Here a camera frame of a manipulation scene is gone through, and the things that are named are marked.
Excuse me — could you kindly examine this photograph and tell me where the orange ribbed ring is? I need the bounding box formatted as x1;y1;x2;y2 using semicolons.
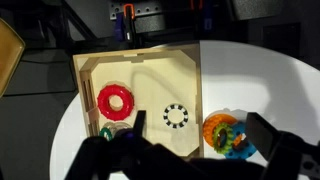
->
202;113;238;148

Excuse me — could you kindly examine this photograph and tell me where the black and white ring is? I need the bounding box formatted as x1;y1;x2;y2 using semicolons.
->
162;103;190;129

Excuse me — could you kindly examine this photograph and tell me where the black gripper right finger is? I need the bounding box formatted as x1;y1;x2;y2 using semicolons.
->
245;112;280;163

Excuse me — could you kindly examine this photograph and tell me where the light wooden tray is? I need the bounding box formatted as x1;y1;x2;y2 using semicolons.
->
73;43;203;159

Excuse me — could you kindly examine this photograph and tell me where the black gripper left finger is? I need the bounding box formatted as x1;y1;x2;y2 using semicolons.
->
133;110;146;136

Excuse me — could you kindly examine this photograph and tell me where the red ribbed ring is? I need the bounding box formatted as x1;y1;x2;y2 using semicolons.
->
96;83;136;122

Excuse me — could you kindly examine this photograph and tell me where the clear plastic ring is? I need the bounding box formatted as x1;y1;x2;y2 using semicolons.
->
101;121;134;138

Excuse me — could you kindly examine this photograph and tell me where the orange handled black clamp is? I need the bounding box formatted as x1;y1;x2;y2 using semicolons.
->
123;4;136;46

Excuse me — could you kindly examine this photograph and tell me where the yellow wooden chair seat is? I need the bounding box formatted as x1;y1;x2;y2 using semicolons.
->
0;18;25;97

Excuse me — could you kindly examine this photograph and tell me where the olive green ribbed ring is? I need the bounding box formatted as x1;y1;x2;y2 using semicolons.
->
212;122;235;155

